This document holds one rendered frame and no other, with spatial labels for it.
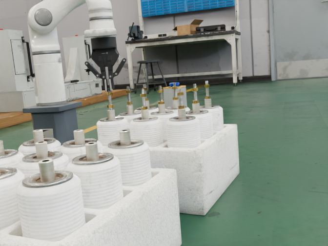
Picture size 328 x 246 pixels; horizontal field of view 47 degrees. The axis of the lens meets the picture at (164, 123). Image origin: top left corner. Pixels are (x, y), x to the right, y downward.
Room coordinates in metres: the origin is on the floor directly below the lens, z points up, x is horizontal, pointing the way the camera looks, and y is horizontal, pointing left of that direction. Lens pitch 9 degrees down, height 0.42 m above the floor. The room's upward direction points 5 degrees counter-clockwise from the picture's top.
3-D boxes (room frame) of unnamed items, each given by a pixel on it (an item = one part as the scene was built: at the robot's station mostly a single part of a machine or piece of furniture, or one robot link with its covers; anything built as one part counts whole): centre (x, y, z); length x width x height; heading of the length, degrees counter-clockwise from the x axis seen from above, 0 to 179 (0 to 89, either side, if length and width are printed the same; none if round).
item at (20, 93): (4.15, 1.24, 0.45); 1.51 x 0.57 x 0.74; 161
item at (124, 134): (0.78, 0.08, 0.26); 0.02 x 0.02 x 0.03
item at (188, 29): (5.86, -0.47, 0.87); 0.40 x 0.30 x 0.23; 57
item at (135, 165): (0.78, 0.08, 0.16); 0.10 x 0.10 x 0.18
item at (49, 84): (1.30, 0.37, 0.39); 0.09 x 0.09 x 0.17; 71
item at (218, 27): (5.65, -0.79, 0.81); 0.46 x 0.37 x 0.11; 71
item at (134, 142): (0.78, 0.08, 0.25); 0.08 x 0.08 x 0.01
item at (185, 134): (1.06, -0.05, 0.16); 0.10 x 0.10 x 0.18
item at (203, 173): (1.22, 0.00, 0.09); 0.39 x 0.39 x 0.18; 65
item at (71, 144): (0.83, 0.19, 0.25); 0.08 x 0.08 x 0.01
